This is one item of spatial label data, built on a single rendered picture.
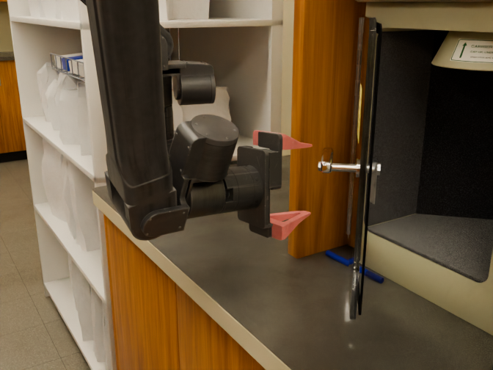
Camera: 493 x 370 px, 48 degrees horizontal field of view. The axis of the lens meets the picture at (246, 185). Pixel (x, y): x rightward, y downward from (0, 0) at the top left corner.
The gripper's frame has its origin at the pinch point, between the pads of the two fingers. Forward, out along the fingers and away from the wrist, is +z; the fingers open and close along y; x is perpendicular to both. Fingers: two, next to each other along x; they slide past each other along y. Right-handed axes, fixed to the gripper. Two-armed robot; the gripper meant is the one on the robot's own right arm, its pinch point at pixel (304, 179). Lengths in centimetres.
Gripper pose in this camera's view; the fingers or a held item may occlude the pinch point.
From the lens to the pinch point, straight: 77.8
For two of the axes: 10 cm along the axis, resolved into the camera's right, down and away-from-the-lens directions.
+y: 0.0, -9.8, -1.9
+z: 8.3, -1.1, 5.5
